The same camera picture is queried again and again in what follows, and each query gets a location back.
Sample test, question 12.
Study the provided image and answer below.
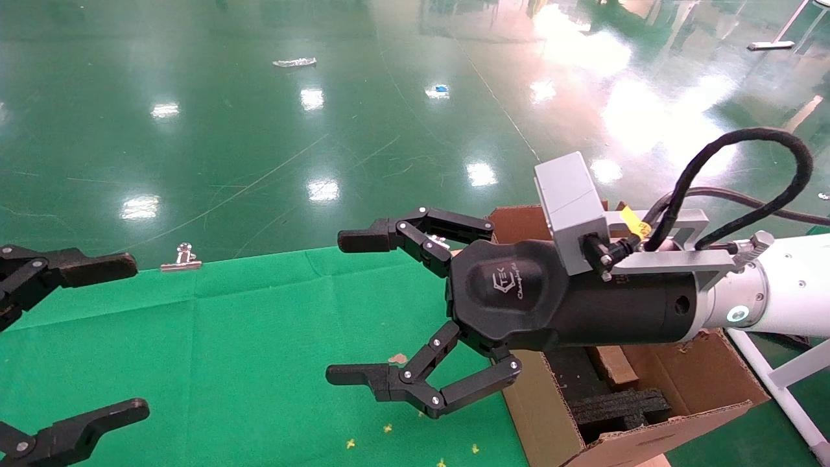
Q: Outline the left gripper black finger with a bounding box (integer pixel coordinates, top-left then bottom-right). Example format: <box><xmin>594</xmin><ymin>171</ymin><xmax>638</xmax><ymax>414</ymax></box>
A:
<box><xmin>0</xmin><ymin>398</ymin><xmax>150</xmax><ymax>467</ymax></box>
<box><xmin>0</xmin><ymin>245</ymin><xmax>139</xmax><ymax>331</ymax></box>

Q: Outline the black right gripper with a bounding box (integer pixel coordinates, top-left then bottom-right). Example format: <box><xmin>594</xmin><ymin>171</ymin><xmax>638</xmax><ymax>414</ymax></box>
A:
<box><xmin>326</xmin><ymin>208</ymin><xmax>702</xmax><ymax>419</ymax></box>

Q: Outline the small narrow cardboard box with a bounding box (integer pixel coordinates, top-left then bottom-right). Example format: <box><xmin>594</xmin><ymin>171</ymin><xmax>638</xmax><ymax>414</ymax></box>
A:
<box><xmin>593</xmin><ymin>345</ymin><xmax>641</xmax><ymax>390</ymax></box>

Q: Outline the large open cardboard carton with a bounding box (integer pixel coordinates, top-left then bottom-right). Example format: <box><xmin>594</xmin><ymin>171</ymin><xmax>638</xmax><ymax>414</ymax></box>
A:
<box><xmin>486</xmin><ymin>204</ymin><xmax>769</xmax><ymax>467</ymax></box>

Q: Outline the silver binder clip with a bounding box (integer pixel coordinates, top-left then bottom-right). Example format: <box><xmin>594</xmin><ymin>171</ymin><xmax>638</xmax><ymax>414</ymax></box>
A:
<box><xmin>160</xmin><ymin>242</ymin><xmax>202</xmax><ymax>272</ymax></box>

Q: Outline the green table cloth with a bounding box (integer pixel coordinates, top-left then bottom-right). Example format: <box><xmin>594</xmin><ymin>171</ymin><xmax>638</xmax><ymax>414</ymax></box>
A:
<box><xmin>0</xmin><ymin>245</ymin><xmax>529</xmax><ymax>467</ymax></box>

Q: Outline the rough black foam block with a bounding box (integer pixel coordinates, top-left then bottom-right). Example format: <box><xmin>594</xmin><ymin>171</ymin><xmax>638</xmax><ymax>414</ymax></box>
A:
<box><xmin>569</xmin><ymin>388</ymin><xmax>672</xmax><ymax>445</ymax></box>

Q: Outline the white floor stand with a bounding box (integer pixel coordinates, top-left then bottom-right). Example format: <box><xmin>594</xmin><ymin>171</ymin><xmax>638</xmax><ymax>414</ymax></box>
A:
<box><xmin>747</xmin><ymin>0</ymin><xmax>812</xmax><ymax>51</ymax></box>

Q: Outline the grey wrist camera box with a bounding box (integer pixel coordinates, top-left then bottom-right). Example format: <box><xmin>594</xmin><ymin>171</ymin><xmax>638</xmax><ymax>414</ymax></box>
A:
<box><xmin>534</xmin><ymin>152</ymin><xmax>611</xmax><ymax>276</ymax></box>

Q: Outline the yellow cable tag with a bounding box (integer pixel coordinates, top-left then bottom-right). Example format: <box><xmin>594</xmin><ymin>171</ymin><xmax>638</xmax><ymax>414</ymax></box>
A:
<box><xmin>619</xmin><ymin>206</ymin><xmax>652</xmax><ymax>237</ymax></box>

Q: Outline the grey metal camera bracket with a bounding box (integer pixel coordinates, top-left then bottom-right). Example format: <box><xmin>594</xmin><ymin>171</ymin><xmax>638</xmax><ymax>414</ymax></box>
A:
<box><xmin>603</xmin><ymin>208</ymin><xmax>753</xmax><ymax>291</ymax></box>

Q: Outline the silver cable connector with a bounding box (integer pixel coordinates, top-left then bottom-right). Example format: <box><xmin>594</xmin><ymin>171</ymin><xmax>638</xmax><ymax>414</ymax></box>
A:
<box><xmin>733</xmin><ymin>230</ymin><xmax>776</xmax><ymax>261</ymax></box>

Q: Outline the smooth dark cable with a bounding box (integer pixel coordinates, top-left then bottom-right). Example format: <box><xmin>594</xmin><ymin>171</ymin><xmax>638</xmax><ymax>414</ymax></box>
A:
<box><xmin>684</xmin><ymin>187</ymin><xmax>830</xmax><ymax>226</ymax></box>

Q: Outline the white pipe frame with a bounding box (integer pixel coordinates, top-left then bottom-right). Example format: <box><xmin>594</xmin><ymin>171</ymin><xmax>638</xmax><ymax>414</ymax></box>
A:
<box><xmin>726</xmin><ymin>328</ymin><xmax>830</xmax><ymax>464</ymax></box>

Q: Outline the black braided cable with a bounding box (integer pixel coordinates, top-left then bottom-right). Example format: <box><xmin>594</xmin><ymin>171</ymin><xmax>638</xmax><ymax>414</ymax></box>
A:
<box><xmin>642</xmin><ymin>128</ymin><xmax>814</xmax><ymax>252</ymax></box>

